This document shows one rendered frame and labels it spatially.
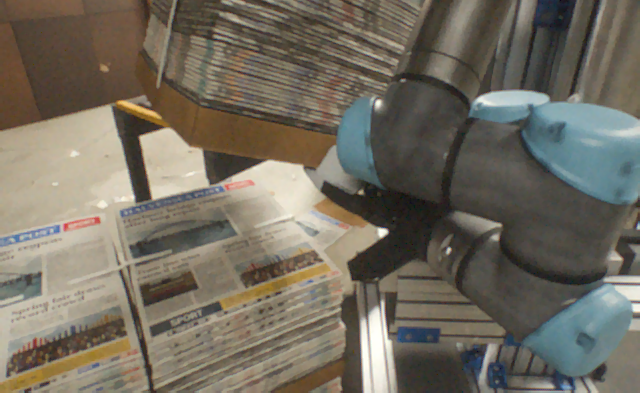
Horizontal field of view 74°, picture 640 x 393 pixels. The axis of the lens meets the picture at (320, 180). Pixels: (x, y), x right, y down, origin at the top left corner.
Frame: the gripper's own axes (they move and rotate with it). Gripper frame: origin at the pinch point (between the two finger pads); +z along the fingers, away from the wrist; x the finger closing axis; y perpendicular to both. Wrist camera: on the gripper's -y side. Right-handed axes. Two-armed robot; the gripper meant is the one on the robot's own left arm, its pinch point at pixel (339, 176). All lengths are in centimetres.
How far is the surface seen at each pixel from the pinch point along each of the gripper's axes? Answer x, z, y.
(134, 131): 5, 110, -31
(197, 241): 10.4, 16.6, -20.4
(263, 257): 3.1, 7.1, -17.4
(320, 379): -8.7, -2.9, -34.6
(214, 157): -7, 63, -21
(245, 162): -18, 66, -22
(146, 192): -4, 110, -54
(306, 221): -90, 125, -69
